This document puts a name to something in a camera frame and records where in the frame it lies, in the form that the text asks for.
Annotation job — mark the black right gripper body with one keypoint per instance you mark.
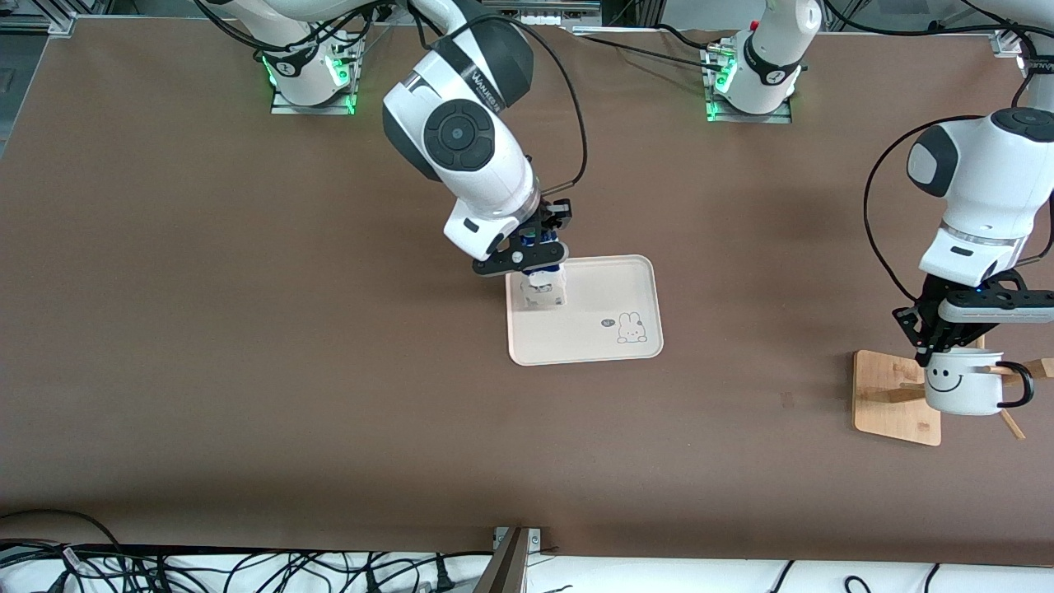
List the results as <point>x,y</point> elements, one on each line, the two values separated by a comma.
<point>550,221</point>

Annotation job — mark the blue white milk carton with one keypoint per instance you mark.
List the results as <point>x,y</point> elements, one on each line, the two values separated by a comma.
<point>543,298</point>

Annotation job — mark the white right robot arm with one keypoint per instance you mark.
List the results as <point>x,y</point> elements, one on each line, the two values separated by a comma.
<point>461,140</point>

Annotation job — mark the white tray with rabbit print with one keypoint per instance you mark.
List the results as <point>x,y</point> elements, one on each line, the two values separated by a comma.
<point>593,346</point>

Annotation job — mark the wooden mug tree stand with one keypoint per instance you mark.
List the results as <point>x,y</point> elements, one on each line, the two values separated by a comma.
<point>889,420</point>

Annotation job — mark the grey metal device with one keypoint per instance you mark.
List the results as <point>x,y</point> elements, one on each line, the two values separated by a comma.
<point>539,10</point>

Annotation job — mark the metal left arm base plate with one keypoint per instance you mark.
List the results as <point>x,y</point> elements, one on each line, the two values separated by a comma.
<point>778,118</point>

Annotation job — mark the aluminium frame rail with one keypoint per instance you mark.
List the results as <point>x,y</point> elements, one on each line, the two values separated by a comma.
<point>1009,43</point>
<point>49,21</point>

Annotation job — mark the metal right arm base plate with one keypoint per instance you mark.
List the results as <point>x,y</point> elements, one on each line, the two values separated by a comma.
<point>284,108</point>

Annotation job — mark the aluminium profile post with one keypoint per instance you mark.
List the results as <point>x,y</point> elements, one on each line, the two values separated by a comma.
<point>506,568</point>

